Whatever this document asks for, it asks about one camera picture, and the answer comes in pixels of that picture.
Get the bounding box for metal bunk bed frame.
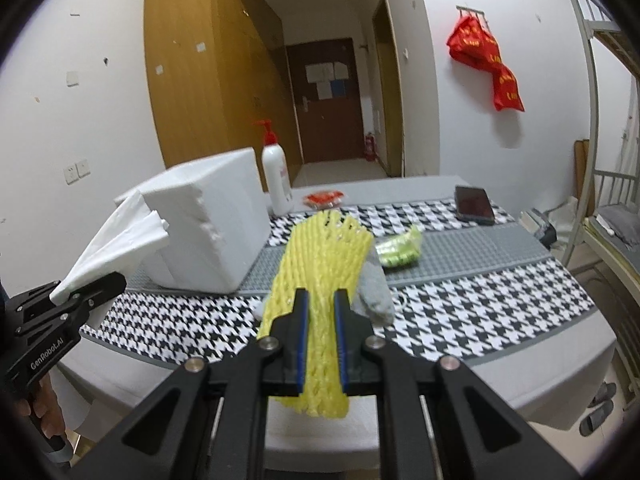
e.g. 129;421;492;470
555;0;640;281

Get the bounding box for dark slippers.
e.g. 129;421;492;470
579;381;619;437

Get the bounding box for white foam box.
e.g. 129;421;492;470
114;147;271;295

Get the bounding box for black smartphone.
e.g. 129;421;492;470
454;185;496;226

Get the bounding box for crumpled plastic bag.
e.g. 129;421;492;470
520;199;581;252

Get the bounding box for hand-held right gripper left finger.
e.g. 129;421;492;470
82;287;309;480

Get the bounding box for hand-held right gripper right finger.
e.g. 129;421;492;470
332;287;576;480

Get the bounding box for white paper notice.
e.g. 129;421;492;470
306;62;334;84

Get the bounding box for white pump bottle red cap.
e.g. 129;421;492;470
252;120;294;215

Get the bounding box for person's left hand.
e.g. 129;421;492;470
15;375;66;441

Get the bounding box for blue paper notice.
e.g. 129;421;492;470
316;79;348;101

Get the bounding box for yellow foam fruit net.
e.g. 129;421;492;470
256;210;373;418

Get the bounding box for red hanging bag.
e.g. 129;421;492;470
446;15;525;113

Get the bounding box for wooden board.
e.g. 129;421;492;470
572;139;591;202

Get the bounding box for green foam fruit net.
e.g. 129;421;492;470
375;225;424;269

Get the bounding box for white wall socket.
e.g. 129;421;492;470
64;159;92;184

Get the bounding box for dark brown entrance door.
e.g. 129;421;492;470
286;37;365;164

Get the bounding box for red snack packet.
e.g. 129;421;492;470
302;189;346;210

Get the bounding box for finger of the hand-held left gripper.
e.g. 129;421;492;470
70;272;127;308
64;291;112;330

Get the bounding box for wooden wardrobe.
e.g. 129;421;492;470
144;0;304;194

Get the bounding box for wooden side door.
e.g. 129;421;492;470
372;0;405;177

